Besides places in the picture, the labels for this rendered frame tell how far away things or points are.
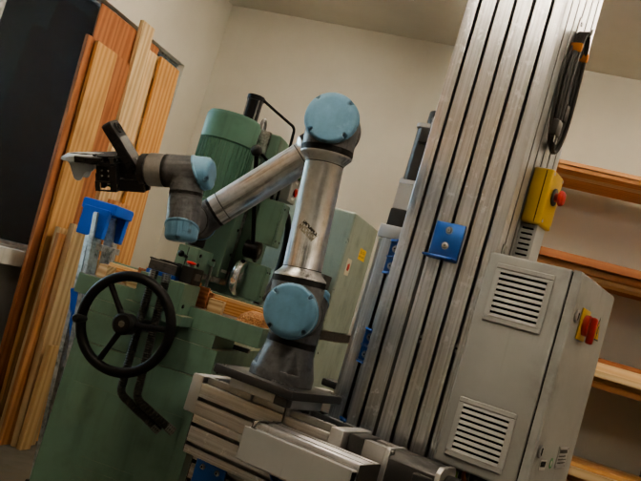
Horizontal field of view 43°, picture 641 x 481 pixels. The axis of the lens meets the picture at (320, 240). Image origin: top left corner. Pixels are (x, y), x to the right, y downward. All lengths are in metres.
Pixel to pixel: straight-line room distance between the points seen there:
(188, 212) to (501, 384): 0.76
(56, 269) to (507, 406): 2.63
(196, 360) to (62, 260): 1.66
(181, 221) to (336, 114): 0.41
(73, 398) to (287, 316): 1.01
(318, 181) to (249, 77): 3.56
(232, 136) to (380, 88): 2.56
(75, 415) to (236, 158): 0.90
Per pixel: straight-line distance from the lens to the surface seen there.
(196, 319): 2.40
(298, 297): 1.70
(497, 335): 1.79
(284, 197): 2.82
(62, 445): 2.57
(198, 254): 2.54
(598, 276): 4.19
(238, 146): 2.55
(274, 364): 1.85
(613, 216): 4.72
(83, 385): 2.53
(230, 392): 1.92
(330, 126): 1.74
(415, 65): 5.02
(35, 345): 3.98
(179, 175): 1.81
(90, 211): 3.43
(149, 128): 4.60
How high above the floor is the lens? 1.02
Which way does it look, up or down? 4 degrees up
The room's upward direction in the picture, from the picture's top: 17 degrees clockwise
